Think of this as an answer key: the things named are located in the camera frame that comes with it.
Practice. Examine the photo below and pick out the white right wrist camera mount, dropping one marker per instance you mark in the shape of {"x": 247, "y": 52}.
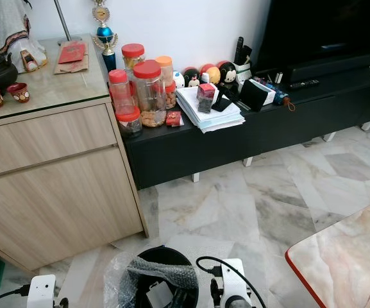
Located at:
{"x": 235, "y": 279}

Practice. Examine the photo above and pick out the small red snack packet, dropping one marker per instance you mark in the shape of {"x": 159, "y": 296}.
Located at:
{"x": 173, "y": 119}

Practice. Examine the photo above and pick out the slim red lid snack jar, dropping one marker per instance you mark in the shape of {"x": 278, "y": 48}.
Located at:
{"x": 119, "y": 90}

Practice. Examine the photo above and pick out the black wallet case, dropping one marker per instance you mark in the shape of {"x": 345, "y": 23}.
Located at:
{"x": 254, "y": 95}

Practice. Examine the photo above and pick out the black rubbish bin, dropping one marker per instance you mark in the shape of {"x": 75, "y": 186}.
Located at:
{"x": 188, "y": 296}

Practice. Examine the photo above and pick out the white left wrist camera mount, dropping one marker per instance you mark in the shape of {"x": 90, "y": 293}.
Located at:
{"x": 42, "y": 290}

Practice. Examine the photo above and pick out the black mouse round plush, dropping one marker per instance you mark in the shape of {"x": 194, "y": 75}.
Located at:
{"x": 191, "y": 77}

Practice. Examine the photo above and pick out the small dark red box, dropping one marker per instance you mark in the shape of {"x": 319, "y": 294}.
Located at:
{"x": 206, "y": 96}

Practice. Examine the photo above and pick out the gold blue trophy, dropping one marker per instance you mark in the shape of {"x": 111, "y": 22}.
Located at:
{"x": 104, "y": 35}

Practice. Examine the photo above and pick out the clear bubble wrap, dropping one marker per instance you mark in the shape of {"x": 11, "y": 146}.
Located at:
{"x": 165, "y": 273}

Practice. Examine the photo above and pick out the grey metal lamp pole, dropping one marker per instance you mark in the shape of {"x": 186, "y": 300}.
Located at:
{"x": 63, "y": 19}

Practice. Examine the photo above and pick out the brown paper envelope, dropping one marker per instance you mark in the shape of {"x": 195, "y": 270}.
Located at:
{"x": 72, "y": 68}

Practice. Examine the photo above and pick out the white robed figurine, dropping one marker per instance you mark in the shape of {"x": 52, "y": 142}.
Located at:
{"x": 11, "y": 22}

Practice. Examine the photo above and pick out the orange lid snack jar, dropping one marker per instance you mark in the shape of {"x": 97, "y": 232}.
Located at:
{"x": 165, "y": 67}

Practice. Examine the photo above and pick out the black folding stand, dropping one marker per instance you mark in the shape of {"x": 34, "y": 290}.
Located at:
{"x": 225, "y": 99}

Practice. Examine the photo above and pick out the black cast iron teapot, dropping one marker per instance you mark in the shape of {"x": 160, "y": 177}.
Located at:
{"x": 0, "y": 70}

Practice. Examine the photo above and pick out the black television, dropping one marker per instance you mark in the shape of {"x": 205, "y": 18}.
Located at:
{"x": 319, "y": 25}

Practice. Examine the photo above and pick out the black red mouse plush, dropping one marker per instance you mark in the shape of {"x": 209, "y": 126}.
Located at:
{"x": 226, "y": 71}

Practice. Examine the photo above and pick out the short red lid snack jar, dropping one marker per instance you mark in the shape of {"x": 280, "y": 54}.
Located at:
{"x": 133, "y": 52}

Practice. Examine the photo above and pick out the orange round plush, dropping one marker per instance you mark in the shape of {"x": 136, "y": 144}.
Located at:
{"x": 210, "y": 73}

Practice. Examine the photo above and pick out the stack of white papers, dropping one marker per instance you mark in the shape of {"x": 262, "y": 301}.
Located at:
{"x": 210, "y": 120}

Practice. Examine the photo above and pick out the small white round plush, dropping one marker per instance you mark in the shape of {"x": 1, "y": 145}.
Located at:
{"x": 177, "y": 79}

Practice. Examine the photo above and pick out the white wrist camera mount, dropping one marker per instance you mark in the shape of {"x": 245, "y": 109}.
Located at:
{"x": 42, "y": 290}
{"x": 235, "y": 279}

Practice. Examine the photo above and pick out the marble pattern folding table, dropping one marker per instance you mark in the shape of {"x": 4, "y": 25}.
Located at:
{"x": 348, "y": 256}

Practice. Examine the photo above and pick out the black remote control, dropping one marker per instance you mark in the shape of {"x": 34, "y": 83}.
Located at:
{"x": 304, "y": 83}

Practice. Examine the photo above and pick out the tiny red lid jar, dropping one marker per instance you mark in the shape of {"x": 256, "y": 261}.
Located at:
{"x": 129, "y": 122}

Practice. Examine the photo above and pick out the white cup with remotes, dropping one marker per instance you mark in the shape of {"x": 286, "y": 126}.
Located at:
{"x": 242, "y": 64}

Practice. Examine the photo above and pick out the light wooden cabinet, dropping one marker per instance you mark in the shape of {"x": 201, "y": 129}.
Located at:
{"x": 56, "y": 192}

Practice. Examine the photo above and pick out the large red lid snack jar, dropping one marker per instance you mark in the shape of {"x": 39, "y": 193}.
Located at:
{"x": 150, "y": 93}

